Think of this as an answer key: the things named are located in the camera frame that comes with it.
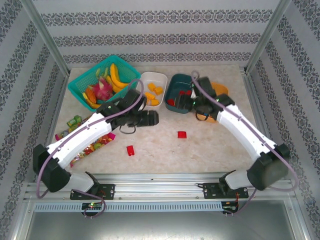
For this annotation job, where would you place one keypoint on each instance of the yellow toy banana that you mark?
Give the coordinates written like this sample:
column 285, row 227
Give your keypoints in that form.
column 115, row 86
column 115, row 71

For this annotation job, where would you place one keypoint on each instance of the teal mesh basket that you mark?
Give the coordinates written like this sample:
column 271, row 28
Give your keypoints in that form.
column 125, row 70

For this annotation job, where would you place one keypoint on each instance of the green toy fruit slice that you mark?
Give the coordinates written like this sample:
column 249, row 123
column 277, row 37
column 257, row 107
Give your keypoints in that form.
column 106, row 71
column 98, row 72

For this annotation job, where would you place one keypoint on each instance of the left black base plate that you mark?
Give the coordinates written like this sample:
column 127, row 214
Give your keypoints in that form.
column 107, row 191

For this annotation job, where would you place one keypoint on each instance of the white plastic bin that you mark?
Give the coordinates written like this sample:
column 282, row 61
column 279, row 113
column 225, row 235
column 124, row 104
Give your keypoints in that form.
column 156, row 77

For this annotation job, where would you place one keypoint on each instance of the colourful snack packet strip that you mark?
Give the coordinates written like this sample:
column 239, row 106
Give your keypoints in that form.
column 97, row 145

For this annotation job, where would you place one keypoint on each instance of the aluminium mounting rail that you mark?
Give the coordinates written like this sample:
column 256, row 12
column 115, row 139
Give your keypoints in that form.
column 160, row 185

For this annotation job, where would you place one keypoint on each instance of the long red lego brick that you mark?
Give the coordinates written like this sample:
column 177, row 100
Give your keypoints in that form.
column 182, row 93

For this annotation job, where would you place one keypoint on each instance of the green candy box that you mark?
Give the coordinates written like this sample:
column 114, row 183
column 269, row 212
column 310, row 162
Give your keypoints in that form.
column 71, row 122
column 78, row 118

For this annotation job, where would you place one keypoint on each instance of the left aluminium frame post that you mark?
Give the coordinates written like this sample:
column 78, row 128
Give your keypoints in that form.
column 42, row 32

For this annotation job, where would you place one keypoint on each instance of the dark teal plastic bin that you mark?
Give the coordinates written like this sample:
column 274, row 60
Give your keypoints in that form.
column 177, row 82

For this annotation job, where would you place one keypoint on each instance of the right controller board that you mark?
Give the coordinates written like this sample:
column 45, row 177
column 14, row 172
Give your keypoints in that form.
column 231, row 208

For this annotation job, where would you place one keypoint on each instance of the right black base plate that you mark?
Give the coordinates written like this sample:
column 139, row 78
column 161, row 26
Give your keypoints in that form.
column 210, row 191

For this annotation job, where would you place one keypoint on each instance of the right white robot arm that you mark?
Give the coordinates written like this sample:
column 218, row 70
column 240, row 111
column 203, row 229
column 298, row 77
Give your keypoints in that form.
column 245, row 130

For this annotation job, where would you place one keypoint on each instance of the magenta candy packet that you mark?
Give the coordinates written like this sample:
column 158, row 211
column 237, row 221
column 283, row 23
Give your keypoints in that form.
column 59, row 137

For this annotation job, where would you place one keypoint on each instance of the pink toy dragon fruit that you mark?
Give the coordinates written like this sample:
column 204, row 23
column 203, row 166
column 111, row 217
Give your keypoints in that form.
column 103, row 89

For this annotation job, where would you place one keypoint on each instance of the blue lego brick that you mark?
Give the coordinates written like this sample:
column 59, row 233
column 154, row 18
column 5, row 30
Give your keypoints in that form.
column 206, row 115

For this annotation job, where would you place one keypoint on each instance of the left controller board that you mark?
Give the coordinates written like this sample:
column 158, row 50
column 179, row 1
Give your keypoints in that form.
column 93, row 205

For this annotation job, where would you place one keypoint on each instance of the orange plastic bin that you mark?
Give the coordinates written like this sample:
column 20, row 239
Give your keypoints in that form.
column 221, row 88

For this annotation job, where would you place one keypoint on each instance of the right aluminium frame post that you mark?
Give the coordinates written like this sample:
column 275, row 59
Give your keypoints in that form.
column 267, row 35

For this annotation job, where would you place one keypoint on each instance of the yellow toy fruit slice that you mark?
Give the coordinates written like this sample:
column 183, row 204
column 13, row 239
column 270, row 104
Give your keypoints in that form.
column 93, row 105

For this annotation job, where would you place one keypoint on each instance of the right aluminium side rail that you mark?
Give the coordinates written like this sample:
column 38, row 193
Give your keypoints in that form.
column 260, row 120

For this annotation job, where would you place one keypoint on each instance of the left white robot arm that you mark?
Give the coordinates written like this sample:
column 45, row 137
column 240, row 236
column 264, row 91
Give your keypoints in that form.
column 80, row 135

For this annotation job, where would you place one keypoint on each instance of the left aluminium side rail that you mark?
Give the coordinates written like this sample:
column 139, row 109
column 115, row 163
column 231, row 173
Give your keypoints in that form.
column 60, row 100

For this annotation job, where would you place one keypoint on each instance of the controller board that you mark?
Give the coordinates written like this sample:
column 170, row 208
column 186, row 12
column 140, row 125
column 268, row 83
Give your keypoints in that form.
column 231, row 208
column 93, row 205

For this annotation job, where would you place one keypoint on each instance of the aluminium frame post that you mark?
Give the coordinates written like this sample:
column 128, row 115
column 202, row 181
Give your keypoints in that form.
column 42, row 32
column 267, row 35

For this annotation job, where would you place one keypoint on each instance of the aluminium side rail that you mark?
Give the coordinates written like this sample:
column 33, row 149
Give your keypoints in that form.
column 260, row 120
column 60, row 100

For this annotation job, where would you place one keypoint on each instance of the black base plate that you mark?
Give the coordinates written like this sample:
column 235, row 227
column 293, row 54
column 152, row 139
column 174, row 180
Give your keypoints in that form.
column 210, row 191
column 107, row 191

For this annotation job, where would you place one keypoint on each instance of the orange toy fruit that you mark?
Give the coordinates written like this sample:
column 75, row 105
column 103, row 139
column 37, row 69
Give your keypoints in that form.
column 90, row 95

